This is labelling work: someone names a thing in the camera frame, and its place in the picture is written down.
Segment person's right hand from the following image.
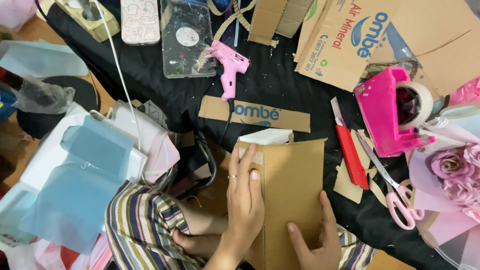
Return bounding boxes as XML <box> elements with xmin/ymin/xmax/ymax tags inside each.
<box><xmin>287</xmin><ymin>190</ymin><xmax>343</xmax><ymax>270</ymax></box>

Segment person's left hand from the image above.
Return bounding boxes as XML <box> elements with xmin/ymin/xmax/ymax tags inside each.
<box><xmin>225</xmin><ymin>139</ymin><xmax>265</xmax><ymax>253</ymax></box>

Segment plain brown cardboard box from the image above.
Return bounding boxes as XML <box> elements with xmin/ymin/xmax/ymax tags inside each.
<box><xmin>237</xmin><ymin>138</ymin><xmax>326</xmax><ymax>270</ymax></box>

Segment person's bare foot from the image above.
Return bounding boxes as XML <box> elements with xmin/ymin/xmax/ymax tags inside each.
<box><xmin>172</xmin><ymin>228</ymin><xmax>226</xmax><ymax>260</ymax></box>

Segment cardboard scraps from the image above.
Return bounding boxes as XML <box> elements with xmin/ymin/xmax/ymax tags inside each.
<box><xmin>333</xmin><ymin>129</ymin><xmax>388</xmax><ymax>208</ymax></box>

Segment white foam block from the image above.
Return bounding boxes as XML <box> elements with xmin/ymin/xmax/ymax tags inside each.
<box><xmin>239</xmin><ymin>128</ymin><xmax>294</xmax><ymax>146</ymax></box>

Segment person's striped trousers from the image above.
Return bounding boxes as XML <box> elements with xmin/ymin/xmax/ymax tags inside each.
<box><xmin>104</xmin><ymin>181</ymin><xmax>376</xmax><ymax>270</ymax></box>

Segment red utility knife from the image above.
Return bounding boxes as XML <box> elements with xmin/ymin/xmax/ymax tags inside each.
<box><xmin>330</xmin><ymin>96</ymin><xmax>370</xmax><ymax>191</ymax></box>

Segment cardboard strip with blue print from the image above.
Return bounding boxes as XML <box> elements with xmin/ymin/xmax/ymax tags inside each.
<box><xmin>198</xmin><ymin>95</ymin><xmax>311</xmax><ymax>133</ymax></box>

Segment pale pink paper sheets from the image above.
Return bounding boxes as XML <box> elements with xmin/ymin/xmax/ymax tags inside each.
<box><xmin>112</xmin><ymin>100</ymin><xmax>181</xmax><ymax>185</ymax></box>

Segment black cloth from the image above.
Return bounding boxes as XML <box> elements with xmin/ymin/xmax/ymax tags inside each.
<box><xmin>46</xmin><ymin>0</ymin><xmax>459</xmax><ymax>270</ymax></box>

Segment pink hot glue gun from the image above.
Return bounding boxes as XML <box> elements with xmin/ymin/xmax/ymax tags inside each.
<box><xmin>205</xmin><ymin>40</ymin><xmax>250</xmax><ymax>102</ymax></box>

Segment pink rose bouquet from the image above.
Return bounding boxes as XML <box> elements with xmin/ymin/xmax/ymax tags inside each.
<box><xmin>406</xmin><ymin>142</ymin><xmax>480</xmax><ymax>270</ymax></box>

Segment pink tape dispenser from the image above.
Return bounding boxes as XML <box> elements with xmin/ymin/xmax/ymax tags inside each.
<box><xmin>354</xmin><ymin>66</ymin><xmax>436</xmax><ymax>158</ymax></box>

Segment blue tissue paper sheets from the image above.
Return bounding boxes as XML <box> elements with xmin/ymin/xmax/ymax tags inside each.
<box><xmin>19</xmin><ymin>114</ymin><xmax>136</xmax><ymax>256</ymax></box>

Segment clear tape roll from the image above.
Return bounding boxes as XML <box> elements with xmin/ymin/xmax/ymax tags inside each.
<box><xmin>395</xmin><ymin>81</ymin><xmax>434</xmax><ymax>131</ymax></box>

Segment clear phone case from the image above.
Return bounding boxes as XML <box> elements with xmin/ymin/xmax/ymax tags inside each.
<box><xmin>160</xmin><ymin>0</ymin><xmax>218</xmax><ymax>79</ymax></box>

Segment large printed cardboard sheet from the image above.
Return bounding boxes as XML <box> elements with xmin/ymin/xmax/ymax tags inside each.
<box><xmin>294</xmin><ymin>0</ymin><xmax>480</xmax><ymax>99</ymax></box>

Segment folded plain cardboard piece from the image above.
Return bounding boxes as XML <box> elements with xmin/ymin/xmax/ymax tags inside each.
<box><xmin>247</xmin><ymin>0</ymin><xmax>314</xmax><ymax>47</ymax></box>

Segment corrugated cardboard strips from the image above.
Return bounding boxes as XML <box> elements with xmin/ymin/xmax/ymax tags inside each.
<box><xmin>207</xmin><ymin>0</ymin><xmax>257</xmax><ymax>43</ymax></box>

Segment black round cushion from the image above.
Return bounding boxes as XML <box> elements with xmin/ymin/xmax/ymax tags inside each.
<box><xmin>16</xmin><ymin>76</ymin><xmax>101</xmax><ymax>140</ymax></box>

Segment white paper stack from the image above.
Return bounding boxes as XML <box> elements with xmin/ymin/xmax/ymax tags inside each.
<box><xmin>19</xmin><ymin>102</ymin><xmax>149</xmax><ymax>194</ymax></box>

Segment pink crinkled wrapping paper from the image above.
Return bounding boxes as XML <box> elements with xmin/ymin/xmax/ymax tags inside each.
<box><xmin>448</xmin><ymin>76</ymin><xmax>480</xmax><ymax>108</ymax></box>

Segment white pink patterned phone case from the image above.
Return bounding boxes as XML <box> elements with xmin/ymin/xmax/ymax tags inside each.
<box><xmin>120</xmin><ymin>0</ymin><xmax>161</xmax><ymax>46</ymax></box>

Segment clear plastic bag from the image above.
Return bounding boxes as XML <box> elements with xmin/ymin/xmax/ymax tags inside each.
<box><xmin>10</xmin><ymin>76</ymin><xmax>76</xmax><ymax>115</ymax></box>

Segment beige power strip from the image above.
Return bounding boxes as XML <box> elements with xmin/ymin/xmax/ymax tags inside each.
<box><xmin>54</xmin><ymin>0</ymin><xmax>121</xmax><ymax>43</ymax></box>

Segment pale blue paper sheet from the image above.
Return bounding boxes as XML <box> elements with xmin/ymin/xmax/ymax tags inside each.
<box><xmin>0</xmin><ymin>39</ymin><xmax>89</xmax><ymax>79</ymax></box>

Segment pink handled scissors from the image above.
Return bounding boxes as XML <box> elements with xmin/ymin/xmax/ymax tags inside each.
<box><xmin>355</xmin><ymin>131</ymin><xmax>425</xmax><ymax>230</ymax></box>

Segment black glue gun cable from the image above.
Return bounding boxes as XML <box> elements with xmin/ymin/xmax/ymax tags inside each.
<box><xmin>198</xmin><ymin>98</ymin><xmax>236</xmax><ymax>189</ymax></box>

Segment white cable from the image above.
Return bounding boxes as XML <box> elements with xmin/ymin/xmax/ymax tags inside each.
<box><xmin>93</xmin><ymin>0</ymin><xmax>144</xmax><ymax>151</ymax></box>

